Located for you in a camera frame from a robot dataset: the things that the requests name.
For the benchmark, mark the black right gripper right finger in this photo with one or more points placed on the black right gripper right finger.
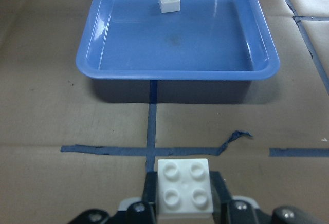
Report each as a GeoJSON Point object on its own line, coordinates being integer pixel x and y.
{"type": "Point", "coordinates": [241, 209]}

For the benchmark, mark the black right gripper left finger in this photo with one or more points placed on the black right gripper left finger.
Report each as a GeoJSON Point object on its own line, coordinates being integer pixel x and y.
{"type": "Point", "coordinates": [139, 211]}

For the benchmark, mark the white building block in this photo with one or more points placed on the white building block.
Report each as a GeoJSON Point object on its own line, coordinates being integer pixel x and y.
{"type": "Point", "coordinates": [167, 6]}
{"type": "Point", "coordinates": [184, 189]}

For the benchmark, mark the blue plastic tray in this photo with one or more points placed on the blue plastic tray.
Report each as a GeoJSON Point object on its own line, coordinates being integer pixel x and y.
{"type": "Point", "coordinates": [221, 40]}

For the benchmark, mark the brown paper table cover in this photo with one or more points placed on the brown paper table cover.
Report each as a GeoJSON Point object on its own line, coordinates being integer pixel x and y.
{"type": "Point", "coordinates": [47, 103]}

